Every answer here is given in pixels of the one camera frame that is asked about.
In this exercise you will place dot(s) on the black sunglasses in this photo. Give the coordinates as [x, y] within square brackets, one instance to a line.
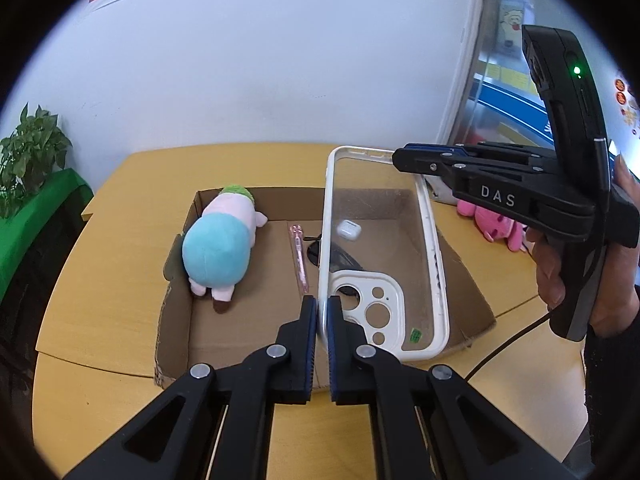
[339, 260]

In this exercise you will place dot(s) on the pink transparent pen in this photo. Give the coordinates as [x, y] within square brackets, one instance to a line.
[297, 240]

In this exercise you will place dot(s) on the green potted plant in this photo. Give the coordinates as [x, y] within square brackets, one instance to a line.
[36, 148]

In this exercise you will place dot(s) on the person's right hand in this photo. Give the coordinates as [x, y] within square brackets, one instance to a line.
[617, 303]

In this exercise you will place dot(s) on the clear white phone case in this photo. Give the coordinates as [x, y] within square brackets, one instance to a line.
[403, 305]

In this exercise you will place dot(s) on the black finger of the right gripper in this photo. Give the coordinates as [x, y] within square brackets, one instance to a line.
[485, 149]
[446, 165]

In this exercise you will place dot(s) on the white earbuds case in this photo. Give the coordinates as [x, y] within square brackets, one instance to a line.
[348, 230]

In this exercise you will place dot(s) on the green table cloth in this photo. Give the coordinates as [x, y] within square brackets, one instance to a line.
[19, 231]

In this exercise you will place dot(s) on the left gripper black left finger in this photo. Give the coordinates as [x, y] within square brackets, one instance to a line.
[213, 423]

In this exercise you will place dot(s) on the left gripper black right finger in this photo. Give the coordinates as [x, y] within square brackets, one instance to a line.
[427, 424]

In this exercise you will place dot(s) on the teal pink plush toy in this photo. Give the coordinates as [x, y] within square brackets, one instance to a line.
[216, 248]

